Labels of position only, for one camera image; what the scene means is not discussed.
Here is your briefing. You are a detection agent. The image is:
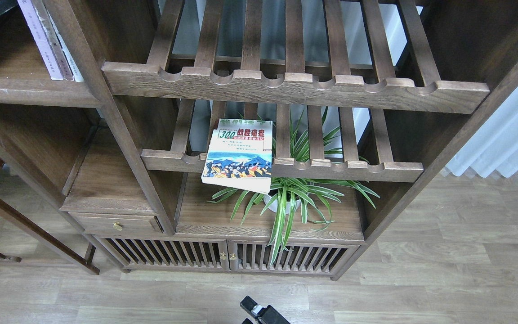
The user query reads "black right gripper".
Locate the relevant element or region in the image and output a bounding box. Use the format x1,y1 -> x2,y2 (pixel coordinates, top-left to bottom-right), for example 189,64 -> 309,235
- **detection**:
240,296 -> 290,324

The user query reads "green blue illustrated book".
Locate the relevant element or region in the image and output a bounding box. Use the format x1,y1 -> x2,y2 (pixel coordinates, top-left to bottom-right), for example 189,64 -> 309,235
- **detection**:
201,118 -> 273,194

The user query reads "pale lilac white book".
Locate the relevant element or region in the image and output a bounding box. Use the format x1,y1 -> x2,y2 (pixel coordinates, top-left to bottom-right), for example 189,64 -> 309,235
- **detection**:
18,0 -> 64,80

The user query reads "white standing book on shelf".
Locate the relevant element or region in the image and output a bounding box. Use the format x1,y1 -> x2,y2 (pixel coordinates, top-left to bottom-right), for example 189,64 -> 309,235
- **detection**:
31,0 -> 84,82

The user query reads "white plant pot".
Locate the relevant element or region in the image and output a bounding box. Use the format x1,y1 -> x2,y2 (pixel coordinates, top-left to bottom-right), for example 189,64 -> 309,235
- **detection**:
263,193 -> 302,215

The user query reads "green spider plant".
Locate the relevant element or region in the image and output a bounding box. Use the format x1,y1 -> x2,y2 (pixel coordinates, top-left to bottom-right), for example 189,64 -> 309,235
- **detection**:
206,110 -> 380,266

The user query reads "dark wooden bookshelf unit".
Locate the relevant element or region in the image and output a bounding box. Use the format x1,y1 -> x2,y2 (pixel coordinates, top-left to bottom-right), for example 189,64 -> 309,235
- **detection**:
0,0 -> 518,280

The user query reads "dark wooden side furniture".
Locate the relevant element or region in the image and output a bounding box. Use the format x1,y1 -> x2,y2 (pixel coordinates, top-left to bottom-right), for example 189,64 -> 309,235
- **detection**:
0,158 -> 99,275

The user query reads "white curtain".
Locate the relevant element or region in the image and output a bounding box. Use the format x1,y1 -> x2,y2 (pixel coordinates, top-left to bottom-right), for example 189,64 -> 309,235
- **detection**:
446,87 -> 518,178

